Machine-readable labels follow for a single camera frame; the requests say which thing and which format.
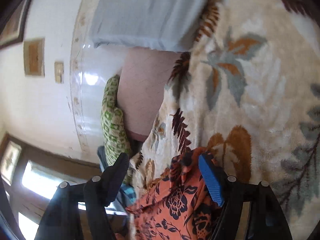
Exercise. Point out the small framed wall plaque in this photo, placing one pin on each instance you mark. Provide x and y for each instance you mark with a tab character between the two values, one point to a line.
33	55

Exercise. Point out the wooden stained-glass door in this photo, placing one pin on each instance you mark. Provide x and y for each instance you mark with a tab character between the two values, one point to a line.
29	180

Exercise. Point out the green white checkered pillow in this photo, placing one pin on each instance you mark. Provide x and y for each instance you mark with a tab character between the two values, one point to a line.
112	122

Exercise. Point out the large framed painting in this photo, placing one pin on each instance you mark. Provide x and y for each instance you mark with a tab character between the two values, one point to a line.
13	31

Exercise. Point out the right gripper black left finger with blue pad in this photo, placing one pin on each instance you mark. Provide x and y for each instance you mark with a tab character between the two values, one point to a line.
61	219

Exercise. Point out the cream leaf-pattern bed blanket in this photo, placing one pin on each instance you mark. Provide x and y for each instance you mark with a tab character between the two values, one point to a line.
248	91

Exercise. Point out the light blue pillow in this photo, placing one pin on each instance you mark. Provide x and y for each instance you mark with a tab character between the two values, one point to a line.
165	25

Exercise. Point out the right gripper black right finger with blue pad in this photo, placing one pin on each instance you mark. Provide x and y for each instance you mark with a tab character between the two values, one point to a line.
248	211

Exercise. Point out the teal striped cloth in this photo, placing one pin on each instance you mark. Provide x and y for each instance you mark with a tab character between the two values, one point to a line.
128	192

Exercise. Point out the beige wall light switch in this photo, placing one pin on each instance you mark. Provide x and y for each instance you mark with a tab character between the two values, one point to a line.
59	72

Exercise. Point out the orange floral blouse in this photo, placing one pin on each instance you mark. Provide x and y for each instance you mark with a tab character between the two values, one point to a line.
179	206

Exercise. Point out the pink mattress headboard cushion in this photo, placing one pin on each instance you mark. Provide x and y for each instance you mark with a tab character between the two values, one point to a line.
141	88

